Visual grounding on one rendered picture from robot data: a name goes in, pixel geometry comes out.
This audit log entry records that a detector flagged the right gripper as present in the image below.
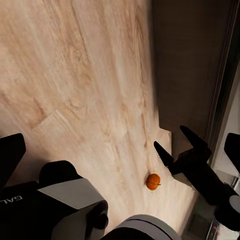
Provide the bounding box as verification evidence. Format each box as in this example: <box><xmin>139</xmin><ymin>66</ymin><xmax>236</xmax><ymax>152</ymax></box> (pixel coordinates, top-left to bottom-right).
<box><xmin>154</xmin><ymin>125</ymin><xmax>220</xmax><ymax>193</ymax></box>

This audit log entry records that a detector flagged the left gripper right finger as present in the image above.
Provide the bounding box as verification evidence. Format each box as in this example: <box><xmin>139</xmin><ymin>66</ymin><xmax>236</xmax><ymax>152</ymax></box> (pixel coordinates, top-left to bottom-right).
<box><xmin>224</xmin><ymin>133</ymin><xmax>240</xmax><ymax>173</ymax></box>

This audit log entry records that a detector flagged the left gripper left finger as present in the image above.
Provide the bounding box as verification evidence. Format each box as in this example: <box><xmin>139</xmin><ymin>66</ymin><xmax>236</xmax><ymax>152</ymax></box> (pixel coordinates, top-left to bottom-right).
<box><xmin>0</xmin><ymin>132</ymin><xmax>26</xmax><ymax>193</ymax></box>

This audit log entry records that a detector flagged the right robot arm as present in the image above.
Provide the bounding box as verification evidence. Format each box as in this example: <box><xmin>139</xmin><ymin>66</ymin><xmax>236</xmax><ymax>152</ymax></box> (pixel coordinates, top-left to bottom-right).
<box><xmin>154</xmin><ymin>125</ymin><xmax>240</xmax><ymax>240</ymax></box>

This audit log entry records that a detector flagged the pumpkin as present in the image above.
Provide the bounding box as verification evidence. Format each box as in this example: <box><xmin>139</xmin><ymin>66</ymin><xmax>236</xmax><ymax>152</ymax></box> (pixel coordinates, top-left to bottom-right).
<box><xmin>146</xmin><ymin>173</ymin><xmax>161</xmax><ymax>191</ymax></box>

